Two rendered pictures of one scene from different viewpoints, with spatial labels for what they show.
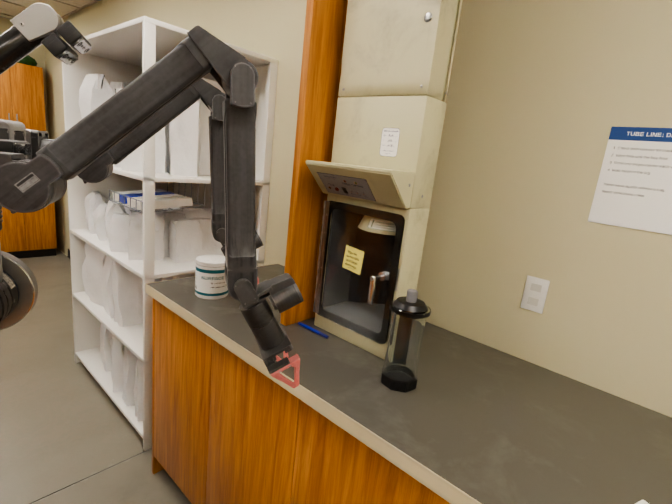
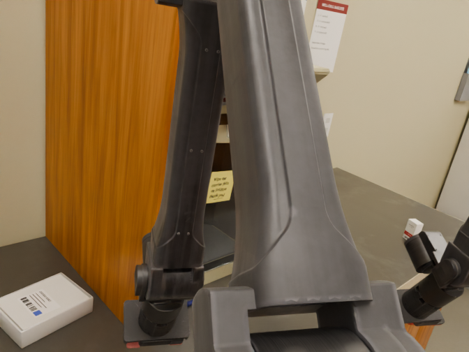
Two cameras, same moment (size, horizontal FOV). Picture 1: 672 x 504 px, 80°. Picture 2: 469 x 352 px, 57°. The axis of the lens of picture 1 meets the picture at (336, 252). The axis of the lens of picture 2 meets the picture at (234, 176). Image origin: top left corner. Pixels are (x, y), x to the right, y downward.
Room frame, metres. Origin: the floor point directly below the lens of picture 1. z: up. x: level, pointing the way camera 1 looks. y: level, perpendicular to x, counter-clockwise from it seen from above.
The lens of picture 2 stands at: (1.16, 0.85, 1.60)
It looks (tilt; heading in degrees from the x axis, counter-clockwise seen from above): 21 degrees down; 272
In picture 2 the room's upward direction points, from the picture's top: 10 degrees clockwise
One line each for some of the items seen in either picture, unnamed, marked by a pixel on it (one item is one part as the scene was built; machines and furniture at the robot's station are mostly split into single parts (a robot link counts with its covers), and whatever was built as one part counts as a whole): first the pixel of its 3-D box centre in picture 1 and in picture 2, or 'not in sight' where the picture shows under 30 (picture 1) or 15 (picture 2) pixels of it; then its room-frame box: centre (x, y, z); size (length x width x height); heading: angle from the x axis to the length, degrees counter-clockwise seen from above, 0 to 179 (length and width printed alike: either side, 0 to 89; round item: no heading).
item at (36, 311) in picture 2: not in sight; (43, 306); (1.53, 0.14, 0.96); 0.16 x 0.12 x 0.04; 59
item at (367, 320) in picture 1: (355, 269); (220, 197); (1.21, -0.07, 1.19); 0.30 x 0.01 x 0.40; 49
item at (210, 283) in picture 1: (212, 276); not in sight; (1.52, 0.48, 1.02); 0.13 x 0.13 x 0.15
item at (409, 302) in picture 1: (410, 302); not in sight; (1.00, -0.21, 1.18); 0.09 x 0.09 x 0.07
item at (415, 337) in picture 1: (404, 343); not in sight; (1.00, -0.21, 1.06); 0.11 x 0.11 x 0.21
